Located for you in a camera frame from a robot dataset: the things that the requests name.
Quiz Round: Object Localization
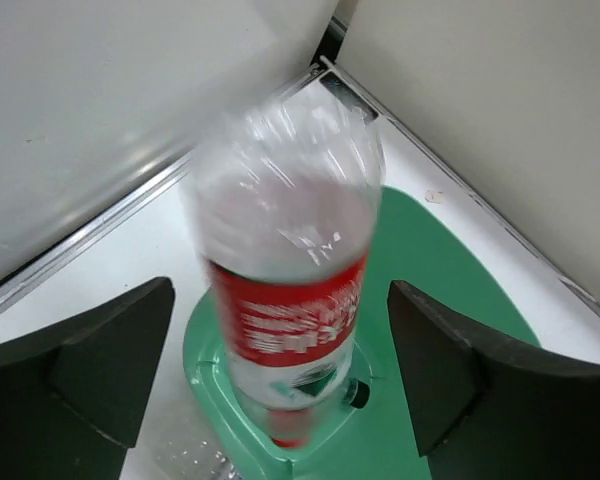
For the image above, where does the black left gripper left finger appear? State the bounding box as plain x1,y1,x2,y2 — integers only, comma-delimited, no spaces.
0,277,175,479

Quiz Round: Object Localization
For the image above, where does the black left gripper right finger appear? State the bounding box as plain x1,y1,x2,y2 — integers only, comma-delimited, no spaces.
387,281,600,479

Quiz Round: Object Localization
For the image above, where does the red label plastic bottle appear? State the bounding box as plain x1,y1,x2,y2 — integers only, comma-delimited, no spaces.
182,85,384,449

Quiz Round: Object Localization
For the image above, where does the green plastic bin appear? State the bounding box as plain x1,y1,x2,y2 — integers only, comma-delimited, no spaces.
183,188,537,479

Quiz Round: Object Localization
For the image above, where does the black label plastic bottle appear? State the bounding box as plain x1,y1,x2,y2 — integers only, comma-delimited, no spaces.
341,378,371,409

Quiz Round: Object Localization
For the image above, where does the clear unlabelled plastic bottle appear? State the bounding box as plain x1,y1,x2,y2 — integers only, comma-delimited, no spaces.
153,435,241,480

